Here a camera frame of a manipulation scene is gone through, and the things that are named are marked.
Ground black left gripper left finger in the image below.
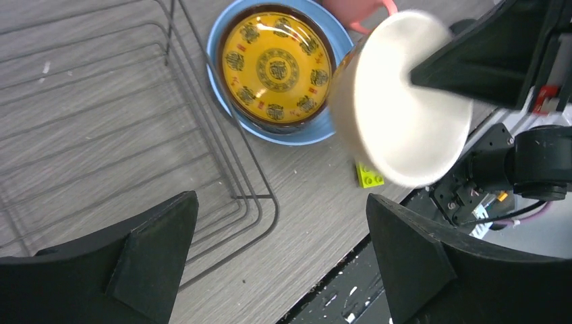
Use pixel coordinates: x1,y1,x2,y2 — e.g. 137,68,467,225
35,191,198,323

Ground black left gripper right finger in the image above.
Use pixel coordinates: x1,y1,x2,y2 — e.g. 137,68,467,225
366,194,571,323

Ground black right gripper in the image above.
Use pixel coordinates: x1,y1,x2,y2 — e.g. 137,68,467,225
410,1,571,114

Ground floral ceramic bowl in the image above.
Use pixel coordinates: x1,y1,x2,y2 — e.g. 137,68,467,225
327,10,474,188

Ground plain pink mug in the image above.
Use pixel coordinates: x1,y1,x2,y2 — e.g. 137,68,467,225
322,0,398,34

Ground yellow patterned plate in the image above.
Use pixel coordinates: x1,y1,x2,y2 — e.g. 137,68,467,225
217,3,337,134

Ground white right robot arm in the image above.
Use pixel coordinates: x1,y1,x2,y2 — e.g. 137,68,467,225
411,1,571,226

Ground yellow-green toy block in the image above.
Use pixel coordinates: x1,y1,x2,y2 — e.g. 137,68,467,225
355,162,384,188

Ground black wire dish rack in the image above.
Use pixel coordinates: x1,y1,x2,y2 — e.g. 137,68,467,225
1,1,280,288

